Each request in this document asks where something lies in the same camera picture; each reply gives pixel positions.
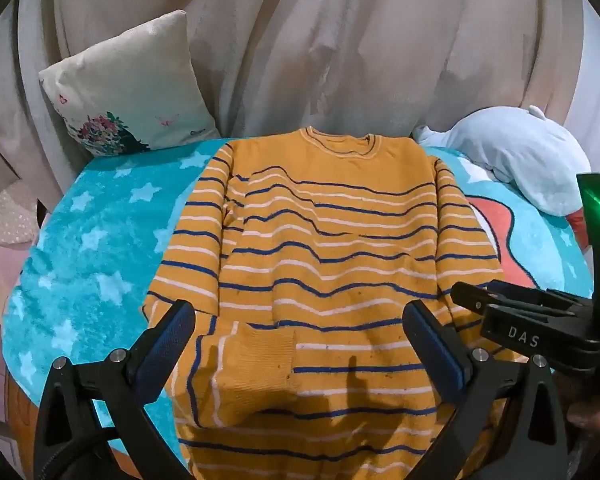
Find floral cream pillow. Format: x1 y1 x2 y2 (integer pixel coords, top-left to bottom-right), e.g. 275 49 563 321
38 10 221 157

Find beige curtain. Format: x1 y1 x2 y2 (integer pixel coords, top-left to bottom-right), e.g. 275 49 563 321
0 0 588 211

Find yellow striped sweater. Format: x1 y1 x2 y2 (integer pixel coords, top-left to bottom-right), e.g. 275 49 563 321
141 128 523 480

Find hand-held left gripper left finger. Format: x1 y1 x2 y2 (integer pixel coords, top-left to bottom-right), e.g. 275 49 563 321
32 300 197 480

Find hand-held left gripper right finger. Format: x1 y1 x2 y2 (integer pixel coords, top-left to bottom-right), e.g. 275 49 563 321
402 300 572 480

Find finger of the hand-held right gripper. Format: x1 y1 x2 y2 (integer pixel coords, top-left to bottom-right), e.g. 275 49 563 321
451 281 488 315
487 281 595 312

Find person's right hand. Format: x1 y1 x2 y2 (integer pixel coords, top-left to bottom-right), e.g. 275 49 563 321
566 391 600 442

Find turquoise printed blanket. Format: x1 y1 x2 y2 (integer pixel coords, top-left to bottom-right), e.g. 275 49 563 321
2 137 595 480

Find pink dotted cloth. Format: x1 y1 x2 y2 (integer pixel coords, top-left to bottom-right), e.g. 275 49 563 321
0 180 48 321

